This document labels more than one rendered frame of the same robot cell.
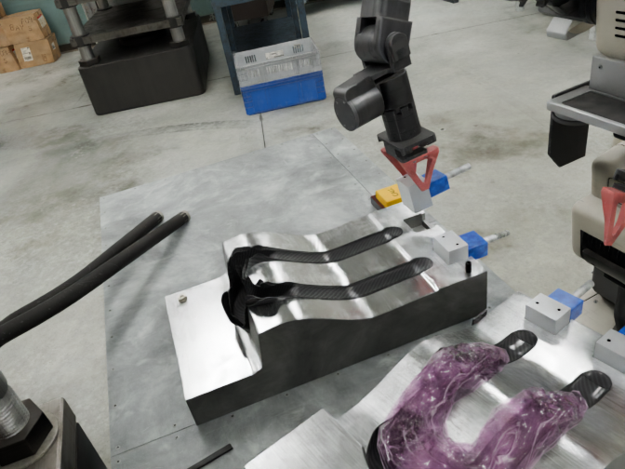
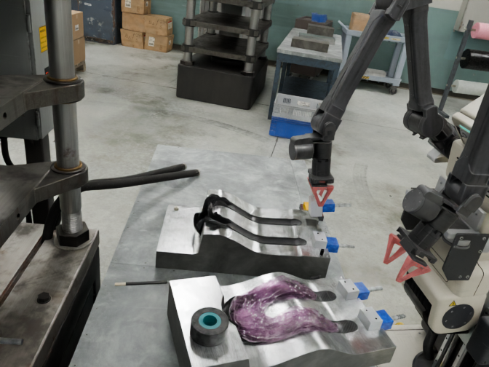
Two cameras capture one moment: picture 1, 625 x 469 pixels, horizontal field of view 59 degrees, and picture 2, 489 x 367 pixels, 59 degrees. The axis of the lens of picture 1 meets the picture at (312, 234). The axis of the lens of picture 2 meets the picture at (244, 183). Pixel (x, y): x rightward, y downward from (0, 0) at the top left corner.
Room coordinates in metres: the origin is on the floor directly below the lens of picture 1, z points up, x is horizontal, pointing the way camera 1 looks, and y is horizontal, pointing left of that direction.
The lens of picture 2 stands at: (-0.39, -0.13, 1.62)
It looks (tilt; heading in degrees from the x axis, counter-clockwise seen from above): 27 degrees down; 8
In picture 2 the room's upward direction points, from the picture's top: 8 degrees clockwise
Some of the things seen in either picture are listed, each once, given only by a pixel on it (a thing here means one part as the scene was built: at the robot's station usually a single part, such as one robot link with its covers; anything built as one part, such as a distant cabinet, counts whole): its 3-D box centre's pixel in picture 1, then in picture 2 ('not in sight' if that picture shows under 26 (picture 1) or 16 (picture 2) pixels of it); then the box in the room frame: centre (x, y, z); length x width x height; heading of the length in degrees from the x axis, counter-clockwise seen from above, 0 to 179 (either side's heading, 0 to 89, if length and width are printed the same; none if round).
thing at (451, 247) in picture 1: (475, 244); (333, 245); (0.74, -0.27, 0.89); 0.13 x 0.05 x 0.05; 103
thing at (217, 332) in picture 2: not in sight; (209, 326); (0.27, -0.01, 0.93); 0.08 x 0.08 x 0.04
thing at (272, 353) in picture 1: (315, 288); (243, 231); (0.74, 0.01, 0.87); 0.50 x 0.26 x 0.14; 103
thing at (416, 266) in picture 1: (321, 265); (250, 220); (0.73, 0.00, 0.92); 0.35 x 0.16 x 0.09; 103
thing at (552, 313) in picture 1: (565, 303); (362, 290); (0.60, -0.36, 0.86); 0.13 x 0.05 x 0.05; 120
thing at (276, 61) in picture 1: (276, 61); (302, 109); (4.09, 0.01, 0.28); 0.61 x 0.41 x 0.15; 91
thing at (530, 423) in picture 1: (476, 408); (283, 306); (0.42, -0.15, 0.90); 0.26 x 0.18 x 0.08; 120
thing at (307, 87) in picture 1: (281, 85); (299, 124); (4.09, 0.01, 0.11); 0.61 x 0.41 x 0.22; 91
